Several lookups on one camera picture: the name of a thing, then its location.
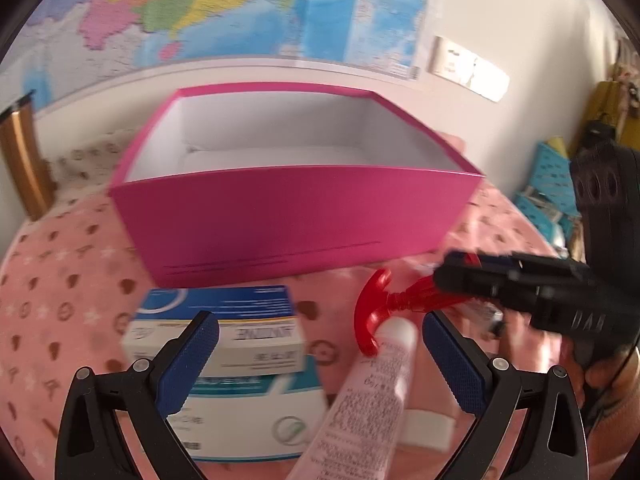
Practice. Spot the red suction hook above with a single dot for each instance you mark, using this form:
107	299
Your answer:
376	304

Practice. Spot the pink patterned tablecloth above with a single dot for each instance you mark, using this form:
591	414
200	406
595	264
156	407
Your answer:
71	281

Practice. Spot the pink white-capped cream tube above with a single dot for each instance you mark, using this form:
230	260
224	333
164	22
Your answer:
357	438

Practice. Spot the yellow coat on rack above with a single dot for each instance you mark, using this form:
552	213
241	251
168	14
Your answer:
613	110

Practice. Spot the teal white medicine box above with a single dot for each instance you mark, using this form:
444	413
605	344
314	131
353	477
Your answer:
251	419

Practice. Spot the pink cardboard storage box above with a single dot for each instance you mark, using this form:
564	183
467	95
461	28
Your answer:
231	183

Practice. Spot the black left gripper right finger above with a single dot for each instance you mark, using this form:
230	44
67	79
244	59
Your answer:
551	443

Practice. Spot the blue plastic basket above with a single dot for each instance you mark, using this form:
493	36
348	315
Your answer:
548	199

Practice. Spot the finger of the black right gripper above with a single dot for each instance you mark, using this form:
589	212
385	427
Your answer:
515	289
458	264

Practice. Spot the person's right hand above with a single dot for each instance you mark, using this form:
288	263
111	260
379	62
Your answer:
609	392

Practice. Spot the copper travel mug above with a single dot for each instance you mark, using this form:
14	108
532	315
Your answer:
29	170

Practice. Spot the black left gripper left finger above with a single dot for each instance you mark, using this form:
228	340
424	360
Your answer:
91	444

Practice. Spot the blue white capsule box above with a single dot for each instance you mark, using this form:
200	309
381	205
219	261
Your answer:
259	331

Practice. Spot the colourful wall map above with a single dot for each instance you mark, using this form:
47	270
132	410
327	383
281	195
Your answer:
68	45

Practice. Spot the white wall socket panel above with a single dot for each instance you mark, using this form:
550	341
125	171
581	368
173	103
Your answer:
459	65

